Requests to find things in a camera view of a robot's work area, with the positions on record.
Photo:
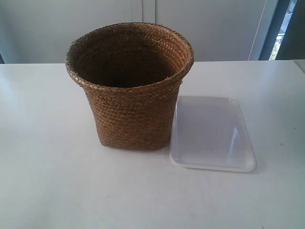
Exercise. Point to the white cabinet doors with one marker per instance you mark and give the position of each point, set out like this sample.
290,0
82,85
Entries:
41,31

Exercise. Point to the white plastic tray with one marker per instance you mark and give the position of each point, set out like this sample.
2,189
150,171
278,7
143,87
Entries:
210,133

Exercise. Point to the brown woven basket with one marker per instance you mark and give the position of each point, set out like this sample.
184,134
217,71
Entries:
131,73

